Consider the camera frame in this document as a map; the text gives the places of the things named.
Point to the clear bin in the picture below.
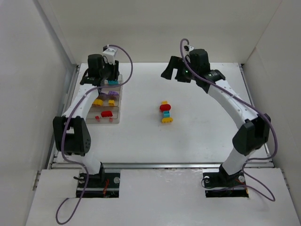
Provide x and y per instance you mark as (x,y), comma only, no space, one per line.
(106,89)
(94,111)
(119,79)
(105,102)

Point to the red rounded lego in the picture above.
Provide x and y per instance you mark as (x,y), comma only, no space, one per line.
(165,107)

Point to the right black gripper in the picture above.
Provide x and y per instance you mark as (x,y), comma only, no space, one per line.
(178,69)

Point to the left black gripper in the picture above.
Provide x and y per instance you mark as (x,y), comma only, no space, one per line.
(113,71)

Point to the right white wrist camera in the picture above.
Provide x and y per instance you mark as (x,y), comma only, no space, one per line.
(188,48)

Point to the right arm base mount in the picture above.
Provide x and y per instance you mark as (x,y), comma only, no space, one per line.
(217,187)

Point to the purple lego block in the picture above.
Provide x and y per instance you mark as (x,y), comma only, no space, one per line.
(113,95)

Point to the yellow lego plate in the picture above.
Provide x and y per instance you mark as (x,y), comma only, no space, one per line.
(167,120)

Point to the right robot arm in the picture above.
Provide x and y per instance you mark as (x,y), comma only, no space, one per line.
(253,128)

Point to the yellow orange lego block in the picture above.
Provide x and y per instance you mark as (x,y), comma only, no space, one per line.
(111,102)

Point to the purple tan lego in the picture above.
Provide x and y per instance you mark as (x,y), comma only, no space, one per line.
(102,96)

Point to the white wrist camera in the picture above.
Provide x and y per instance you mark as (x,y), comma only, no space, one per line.
(188,48)
(109,54)

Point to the small yellow lego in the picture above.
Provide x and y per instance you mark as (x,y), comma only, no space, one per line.
(97,102)

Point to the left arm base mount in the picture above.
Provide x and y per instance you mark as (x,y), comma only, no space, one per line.
(105,186)

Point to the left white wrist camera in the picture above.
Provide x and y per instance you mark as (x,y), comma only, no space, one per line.
(109,54)

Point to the aluminium rail front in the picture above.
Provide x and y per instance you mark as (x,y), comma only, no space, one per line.
(162,166)

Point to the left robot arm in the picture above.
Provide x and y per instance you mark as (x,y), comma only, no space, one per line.
(72,137)

